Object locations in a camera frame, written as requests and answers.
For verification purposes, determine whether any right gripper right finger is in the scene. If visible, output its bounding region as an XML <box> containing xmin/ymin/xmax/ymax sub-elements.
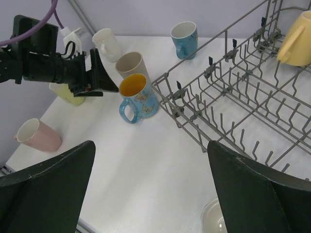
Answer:
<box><xmin>207</xmin><ymin>141</ymin><xmax>311</xmax><ymax>233</ymax></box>

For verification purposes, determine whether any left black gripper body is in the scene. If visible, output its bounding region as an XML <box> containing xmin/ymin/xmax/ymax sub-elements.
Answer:
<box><xmin>54</xmin><ymin>52</ymin><xmax>103</xmax><ymax>97</ymax></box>

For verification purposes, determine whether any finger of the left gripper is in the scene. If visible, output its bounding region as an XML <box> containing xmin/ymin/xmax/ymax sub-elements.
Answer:
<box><xmin>89</xmin><ymin>48</ymin><xmax>119</xmax><ymax>94</ymax></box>

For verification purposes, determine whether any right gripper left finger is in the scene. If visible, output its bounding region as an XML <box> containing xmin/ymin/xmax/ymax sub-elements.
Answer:
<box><xmin>0</xmin><ymin>141</ymin><xmax>95</xmax><ymax>233</ymax></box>

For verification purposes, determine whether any blue butterfly mug orange inside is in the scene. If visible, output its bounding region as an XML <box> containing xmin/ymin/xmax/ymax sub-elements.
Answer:
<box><xmin>119</xmin><ymin>73</ymin><xmax>159</xmax><ymax>124</ymax></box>

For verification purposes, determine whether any yellow mug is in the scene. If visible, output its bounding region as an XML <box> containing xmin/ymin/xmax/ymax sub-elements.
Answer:
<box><xmin>276</xmin><ymin>10</ymin><xmax>311</xmax><ymax>67</ymax></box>

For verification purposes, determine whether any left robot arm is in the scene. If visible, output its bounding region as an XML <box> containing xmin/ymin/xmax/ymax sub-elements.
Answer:
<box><xmin>0</xmin><ymin>23</ymin><xmax>119</xmax><ymax>97</ymax></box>

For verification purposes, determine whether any pale yellow-green mug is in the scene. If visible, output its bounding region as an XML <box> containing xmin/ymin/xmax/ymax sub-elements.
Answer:
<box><xmin>49</xmin><ymin>83</ymin><xmax>86</xmax><ymax>106</ymax></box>

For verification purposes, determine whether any beige tumbler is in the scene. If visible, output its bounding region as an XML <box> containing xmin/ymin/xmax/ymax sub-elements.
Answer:
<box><xmin>115</xmin><ymin>51</ymin><xmax>150</xmax><ymax>82</ymax></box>

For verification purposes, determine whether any white mug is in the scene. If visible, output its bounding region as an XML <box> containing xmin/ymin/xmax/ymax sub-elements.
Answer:
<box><xmin>92</xmin><ymin>28</ymin><xmax>121</xmax><ymax>62</ymax></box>

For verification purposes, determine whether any pink mug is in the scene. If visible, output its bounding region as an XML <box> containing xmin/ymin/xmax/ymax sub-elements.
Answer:
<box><xmin>14</xmin><ymin>118</ymin><xmax>62</xmax><ymax>152</ymax></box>

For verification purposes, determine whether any dark blue mug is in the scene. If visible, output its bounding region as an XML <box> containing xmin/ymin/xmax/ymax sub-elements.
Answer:
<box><xmin>171</xmin><ymin>21</ymin><xmax>198</xmax><ymax>60</ymax></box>

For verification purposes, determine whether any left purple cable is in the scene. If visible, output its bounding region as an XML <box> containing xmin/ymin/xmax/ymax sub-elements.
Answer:
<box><xmin>0</xmin><ymin>0</ymin><xmax>66</xmax><ymax>48</ymax></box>

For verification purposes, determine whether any grey wire dish rack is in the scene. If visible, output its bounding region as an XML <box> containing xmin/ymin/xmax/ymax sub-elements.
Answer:
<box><xmin>153</xmin><ymin>0</ymin><xmax>311</xmax><ymax>181</ymax></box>

